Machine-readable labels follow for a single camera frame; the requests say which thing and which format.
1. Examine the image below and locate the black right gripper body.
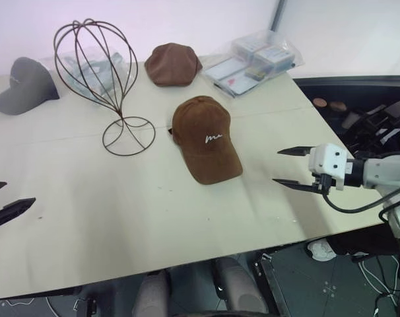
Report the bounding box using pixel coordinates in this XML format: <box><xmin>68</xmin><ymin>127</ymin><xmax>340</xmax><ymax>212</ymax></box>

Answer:
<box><xmin>311</xmin><ymin>171</ymin><xmax>333</xmax><ymax>196</ymax></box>

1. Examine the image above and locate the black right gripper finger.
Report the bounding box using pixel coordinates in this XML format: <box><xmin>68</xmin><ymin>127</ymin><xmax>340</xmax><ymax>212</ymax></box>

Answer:
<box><xmin>272</xmin><ymin>178</ymin><xmax>320</xmax><ymax>195</ymax></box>
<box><xmin>277</xmin><ymin>145</ymin><xmax>312</xmax><ymax>157</ymax></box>

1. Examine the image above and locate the brown cap with white script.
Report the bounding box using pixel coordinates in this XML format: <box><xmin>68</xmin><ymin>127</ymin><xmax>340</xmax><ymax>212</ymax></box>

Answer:
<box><xmin>168</xmin><ymin>95</ymin><xmax>244</xmax><ymax>186</ymax></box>

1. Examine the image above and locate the white crumpled object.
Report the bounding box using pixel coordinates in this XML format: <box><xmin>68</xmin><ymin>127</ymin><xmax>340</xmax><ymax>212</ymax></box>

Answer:
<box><xmin>306</xmin><ymin>238</ymin><xmax>337</xmax><ymax>262</ymax></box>

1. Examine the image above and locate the flat clear pack of cards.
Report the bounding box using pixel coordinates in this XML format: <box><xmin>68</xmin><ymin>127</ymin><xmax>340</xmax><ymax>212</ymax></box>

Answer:
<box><xmin>205</xmin><ymin>57</ymin><xmax>266</xmax><ymax>98</ymax></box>

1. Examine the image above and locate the plastic bag of card boxes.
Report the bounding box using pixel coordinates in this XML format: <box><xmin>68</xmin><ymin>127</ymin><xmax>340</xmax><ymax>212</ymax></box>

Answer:
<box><xmin>229</xmin><ymin>29</ymin><xmax>303</xmax><ymax>81</ymax></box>

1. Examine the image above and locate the dark grey baseball cap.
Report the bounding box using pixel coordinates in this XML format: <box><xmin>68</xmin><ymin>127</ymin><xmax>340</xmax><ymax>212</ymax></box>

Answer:
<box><xmin>0</xmin><ymin>57</ymin><xmax>60</xmax><ymax>116</ymax></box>

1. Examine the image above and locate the grey rounded padded shape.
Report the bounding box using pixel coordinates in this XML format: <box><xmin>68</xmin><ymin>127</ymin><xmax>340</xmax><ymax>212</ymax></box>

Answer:
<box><xmin>215</xmin><ymin>256</ymin><xmax>269</xmax><ymax>315</ymax></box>
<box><xmin>133</xmin><ymin>269</ymin><xmax>170</xmax><ymax>317</ymax></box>

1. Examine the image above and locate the grey tent pole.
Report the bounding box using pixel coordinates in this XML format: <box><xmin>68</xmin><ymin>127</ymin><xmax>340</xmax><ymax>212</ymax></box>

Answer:
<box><xmin>268</xmin><ymin>0</ymin><xmax>286</xmax><ymax>31</ymax></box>

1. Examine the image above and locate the plain brown flat cap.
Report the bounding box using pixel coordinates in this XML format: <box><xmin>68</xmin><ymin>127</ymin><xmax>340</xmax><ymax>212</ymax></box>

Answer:
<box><xmin>144</xmin><ymin>42</ymin><xmax>203</xmax><ymax>87</ymax></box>

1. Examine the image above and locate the clear plastic bag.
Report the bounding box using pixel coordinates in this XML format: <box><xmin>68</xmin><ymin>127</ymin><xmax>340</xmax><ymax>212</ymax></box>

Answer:
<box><xmin>41</xmin><ymin>46</ymin><xmax>140</xmax><ymax>108</ymax></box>

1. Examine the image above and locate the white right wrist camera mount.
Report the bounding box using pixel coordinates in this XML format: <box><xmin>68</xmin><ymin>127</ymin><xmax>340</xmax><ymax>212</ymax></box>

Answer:
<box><xmin>308</xmin><ymin>143</ymin><xmax>350</xmax><ymax>192</ymax></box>

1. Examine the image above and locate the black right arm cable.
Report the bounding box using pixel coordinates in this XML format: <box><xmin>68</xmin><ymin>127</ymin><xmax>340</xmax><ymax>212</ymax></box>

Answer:
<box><xmin>321</xmin><ymin>183</ymin><xmax>400</xmax><ymax>226</ymax></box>

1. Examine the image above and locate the black metal frame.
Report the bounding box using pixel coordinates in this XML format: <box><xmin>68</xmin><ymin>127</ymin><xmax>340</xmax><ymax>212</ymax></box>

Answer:
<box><xmin>251</xmin><ymin>252</ymin><xmax>288</xmax><ymax>317</ymax></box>

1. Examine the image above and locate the white floor cable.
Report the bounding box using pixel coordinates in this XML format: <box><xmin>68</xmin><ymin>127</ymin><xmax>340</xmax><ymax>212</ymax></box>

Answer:
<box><xmin>353</xmin><ymin>252</ymin><xmax>400</xmax><ymax>303</ymax></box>

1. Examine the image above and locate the brown wire hat stand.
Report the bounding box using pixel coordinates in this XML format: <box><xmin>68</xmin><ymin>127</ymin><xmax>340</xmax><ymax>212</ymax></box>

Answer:
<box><xmin>53</xmin><ymin>18</ymin><xmax>156</xmax><ymax>155</ymax></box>

